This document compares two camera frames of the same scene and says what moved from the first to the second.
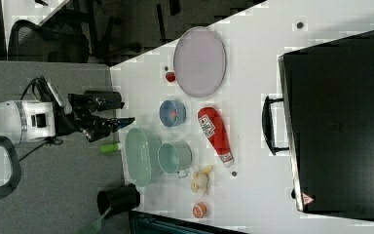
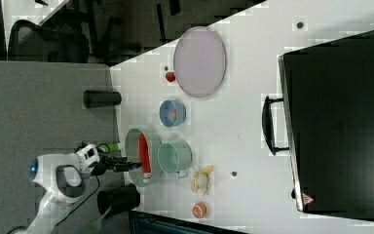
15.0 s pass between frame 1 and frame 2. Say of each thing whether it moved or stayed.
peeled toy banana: stayed
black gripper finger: moved
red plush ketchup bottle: moved
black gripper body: moved
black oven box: stayed
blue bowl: stayed
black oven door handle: stayed
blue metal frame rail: stayed
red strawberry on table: stayed
